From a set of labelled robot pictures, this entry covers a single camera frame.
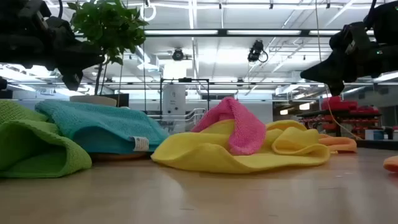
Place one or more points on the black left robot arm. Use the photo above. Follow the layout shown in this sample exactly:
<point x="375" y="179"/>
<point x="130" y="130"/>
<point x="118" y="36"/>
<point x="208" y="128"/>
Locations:
<point x="18" y="37"/>

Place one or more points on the white cylindrical appliance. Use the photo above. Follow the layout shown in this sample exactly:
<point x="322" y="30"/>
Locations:
<point x="174" y="99"/>

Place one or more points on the pink microfiber towel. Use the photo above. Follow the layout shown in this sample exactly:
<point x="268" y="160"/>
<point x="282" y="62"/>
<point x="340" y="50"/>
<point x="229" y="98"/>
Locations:
<point x="245" y="130"/>

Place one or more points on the yellow microfiber towel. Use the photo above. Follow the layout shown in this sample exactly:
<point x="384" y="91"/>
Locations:
<point x="202" y="152"/>

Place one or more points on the clear plastic bin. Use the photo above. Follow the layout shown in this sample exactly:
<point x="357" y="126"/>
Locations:
<point x="194" y="115"/>

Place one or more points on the blue microfiber towel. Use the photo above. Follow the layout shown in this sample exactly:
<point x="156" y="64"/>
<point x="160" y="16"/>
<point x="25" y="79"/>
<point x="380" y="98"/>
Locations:
<point x="102" y="124"/>

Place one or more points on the white plant pot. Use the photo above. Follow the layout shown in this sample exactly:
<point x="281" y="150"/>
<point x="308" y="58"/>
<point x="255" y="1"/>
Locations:
<point x="93" y="100"/>

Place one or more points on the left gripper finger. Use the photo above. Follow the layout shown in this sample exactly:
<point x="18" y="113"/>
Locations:
<point x="66" y="73"/>
<point x="77" y="73"/>

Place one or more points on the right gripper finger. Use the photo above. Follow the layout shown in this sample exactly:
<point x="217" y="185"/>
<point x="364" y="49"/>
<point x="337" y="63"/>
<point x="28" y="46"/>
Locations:
<point x="323" y="74"/>
<point x="348" y="74"/>

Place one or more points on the black ceiling camera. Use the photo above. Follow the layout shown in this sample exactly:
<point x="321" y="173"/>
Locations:
<point x="255" y="51"/>
<point x="178" y="54"/>

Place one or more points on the long ceiling light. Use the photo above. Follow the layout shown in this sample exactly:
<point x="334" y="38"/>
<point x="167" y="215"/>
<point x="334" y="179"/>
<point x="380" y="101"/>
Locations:
<point x="264" y="32"/>
<point x="180" y="32"/>

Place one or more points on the blue and white box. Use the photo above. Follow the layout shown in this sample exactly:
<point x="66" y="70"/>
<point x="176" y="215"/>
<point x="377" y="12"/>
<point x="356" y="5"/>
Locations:
<point x="374" y="134"/>

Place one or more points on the green leafy plant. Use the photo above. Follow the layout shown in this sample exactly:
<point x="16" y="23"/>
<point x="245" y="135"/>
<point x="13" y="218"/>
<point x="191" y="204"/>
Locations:
<point x="105" y="28"/>

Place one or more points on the shelf with red bins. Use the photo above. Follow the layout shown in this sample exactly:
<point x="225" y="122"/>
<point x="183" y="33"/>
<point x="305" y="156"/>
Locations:
<point x="339" y="104"/>

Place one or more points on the green microfiber towel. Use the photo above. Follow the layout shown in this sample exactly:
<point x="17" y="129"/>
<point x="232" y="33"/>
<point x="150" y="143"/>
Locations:
<point x="31" y="146"/>

